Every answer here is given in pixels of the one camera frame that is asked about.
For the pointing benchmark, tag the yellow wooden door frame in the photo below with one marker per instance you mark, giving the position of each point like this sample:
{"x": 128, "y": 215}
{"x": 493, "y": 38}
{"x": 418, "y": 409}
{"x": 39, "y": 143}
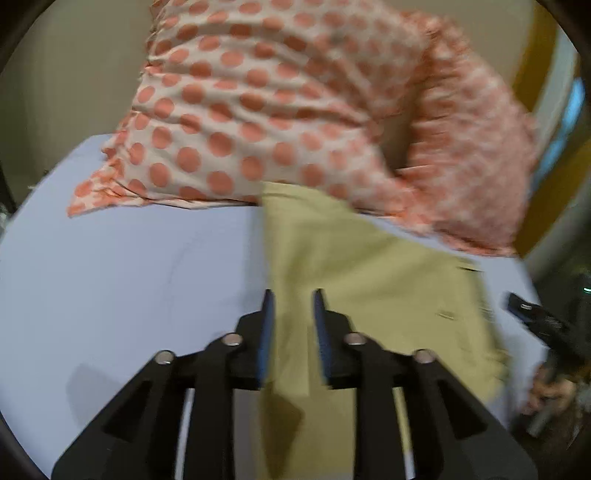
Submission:
{"x": 533, "y": 60}

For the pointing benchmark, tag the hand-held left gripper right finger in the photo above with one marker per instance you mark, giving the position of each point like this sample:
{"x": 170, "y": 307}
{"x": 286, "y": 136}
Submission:
{"x": 321, "y": 332}

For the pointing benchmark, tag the orange polka dot pillow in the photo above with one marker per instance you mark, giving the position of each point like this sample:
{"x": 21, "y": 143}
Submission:
{"x": 258, "y": 101}

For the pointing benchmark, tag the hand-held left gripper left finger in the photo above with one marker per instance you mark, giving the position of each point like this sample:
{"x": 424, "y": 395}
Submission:
{"x": 267, "y": 332}

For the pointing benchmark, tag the orange white patterned pillow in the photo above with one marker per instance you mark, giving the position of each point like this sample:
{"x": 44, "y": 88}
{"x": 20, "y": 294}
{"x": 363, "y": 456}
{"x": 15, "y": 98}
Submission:
{"x": 471, "y": 152}

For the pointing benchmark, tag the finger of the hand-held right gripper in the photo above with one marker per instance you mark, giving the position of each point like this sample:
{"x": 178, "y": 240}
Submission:
{"x": 531, "y": 314}

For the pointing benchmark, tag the person's right hand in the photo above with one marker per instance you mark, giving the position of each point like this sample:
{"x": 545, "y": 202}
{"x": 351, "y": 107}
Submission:
{"x": 551, "y": 387}

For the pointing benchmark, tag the khaki pants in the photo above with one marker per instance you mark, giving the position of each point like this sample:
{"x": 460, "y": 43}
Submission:
{"x": 360, "y": 258}

